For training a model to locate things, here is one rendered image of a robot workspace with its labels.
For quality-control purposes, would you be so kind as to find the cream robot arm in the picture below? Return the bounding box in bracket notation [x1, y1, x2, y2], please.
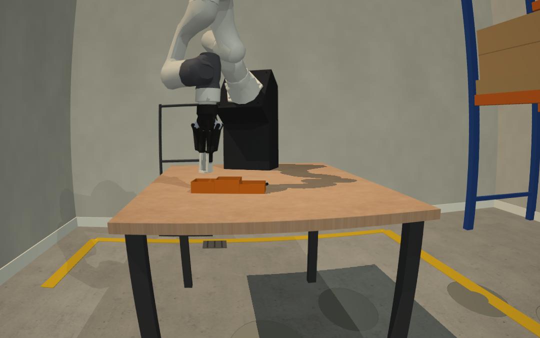
[160, 0, 263, 105]

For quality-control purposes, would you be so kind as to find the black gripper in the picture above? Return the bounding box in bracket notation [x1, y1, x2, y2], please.
[191, 104, 223, 173]

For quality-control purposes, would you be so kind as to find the orange three-compartment bin rack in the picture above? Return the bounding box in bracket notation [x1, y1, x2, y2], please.
[190, 176, 266, 194]

